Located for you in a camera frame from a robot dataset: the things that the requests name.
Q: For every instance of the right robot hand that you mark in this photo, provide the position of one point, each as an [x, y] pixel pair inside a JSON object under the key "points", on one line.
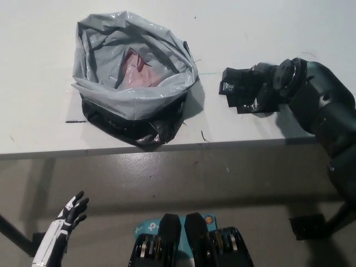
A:
{"points": [[268, 97]]}

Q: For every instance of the black plastic part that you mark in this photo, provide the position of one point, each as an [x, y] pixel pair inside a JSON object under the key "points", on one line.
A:
{"points": [[236, 80]]}

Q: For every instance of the grey black plastic bag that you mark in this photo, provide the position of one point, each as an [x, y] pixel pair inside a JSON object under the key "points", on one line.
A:
{"points": [[143, 107]]}

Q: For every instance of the black ribbed robot body block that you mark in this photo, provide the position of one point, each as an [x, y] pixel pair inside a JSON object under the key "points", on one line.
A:
{"points": [[200, 242], [169, 242]]}

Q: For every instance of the pink red packet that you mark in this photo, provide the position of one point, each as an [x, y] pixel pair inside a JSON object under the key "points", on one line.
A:
{"points": [[139, 76]]}

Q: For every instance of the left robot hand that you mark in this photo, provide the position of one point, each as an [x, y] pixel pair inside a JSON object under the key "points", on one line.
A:
{"points": [[59, 225]]}

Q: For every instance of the black table leg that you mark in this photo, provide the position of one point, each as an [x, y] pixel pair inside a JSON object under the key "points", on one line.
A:
{"points": [[338, 212], [14, 232]]}

